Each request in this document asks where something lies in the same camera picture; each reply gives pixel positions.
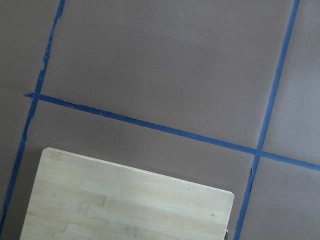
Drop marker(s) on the blue tape line near board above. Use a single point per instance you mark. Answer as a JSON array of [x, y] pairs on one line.
[[178, 132]]

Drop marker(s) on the wooden cutting board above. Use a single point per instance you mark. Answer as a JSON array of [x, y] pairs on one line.
[[75, 197]]

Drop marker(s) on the blue tape line far side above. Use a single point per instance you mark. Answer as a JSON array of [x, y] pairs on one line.
[[31, 112]]

